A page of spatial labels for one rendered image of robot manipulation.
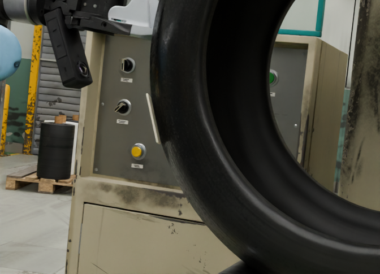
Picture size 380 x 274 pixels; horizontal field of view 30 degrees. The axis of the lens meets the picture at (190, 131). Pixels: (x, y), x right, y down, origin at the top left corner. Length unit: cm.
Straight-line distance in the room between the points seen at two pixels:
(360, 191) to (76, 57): 48
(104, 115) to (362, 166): 77
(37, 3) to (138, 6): 15
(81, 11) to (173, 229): 73
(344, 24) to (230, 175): 912
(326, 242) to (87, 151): 102
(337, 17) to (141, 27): 898
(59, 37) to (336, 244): 49
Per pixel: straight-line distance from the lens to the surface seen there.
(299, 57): 156
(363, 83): 114
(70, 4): 101
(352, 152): 114
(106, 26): 97
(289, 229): 79
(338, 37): 988
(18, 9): 106
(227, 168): 81
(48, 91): 1063
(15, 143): 1076
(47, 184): 716
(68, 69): 101
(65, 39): 102
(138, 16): 97
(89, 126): 172
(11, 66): 95
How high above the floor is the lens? 112
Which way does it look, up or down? 3 degrees down
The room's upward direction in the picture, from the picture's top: 6 degrees clockwise
